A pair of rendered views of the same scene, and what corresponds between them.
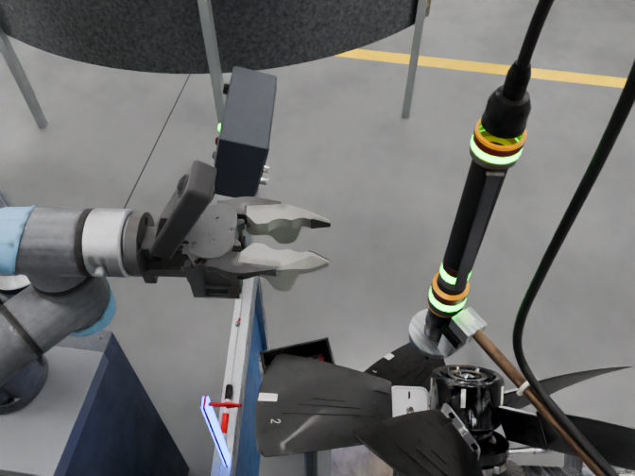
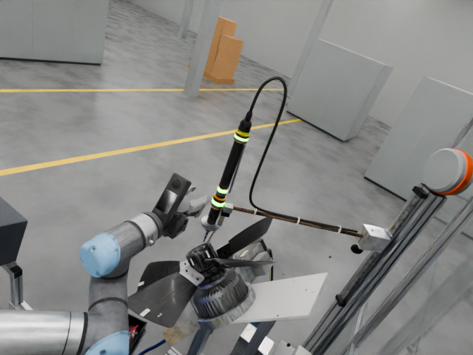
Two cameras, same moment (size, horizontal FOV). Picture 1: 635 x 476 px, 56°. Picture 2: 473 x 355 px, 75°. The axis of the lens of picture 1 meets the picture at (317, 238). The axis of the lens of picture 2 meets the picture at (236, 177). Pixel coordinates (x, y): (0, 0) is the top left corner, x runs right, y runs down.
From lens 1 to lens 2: 68 cm
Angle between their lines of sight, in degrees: 57
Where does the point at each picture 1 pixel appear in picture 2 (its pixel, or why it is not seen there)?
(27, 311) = (116, 291)
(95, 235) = (146, 225)
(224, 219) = not seen: hidden behind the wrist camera
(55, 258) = (135, 245)
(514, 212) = (84, 227)
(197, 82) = not seen: outside the picture
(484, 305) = not seen: hidden behind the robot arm
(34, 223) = (117, 235)
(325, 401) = (166, 294)
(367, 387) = (172, 279)
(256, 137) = (15, 218)
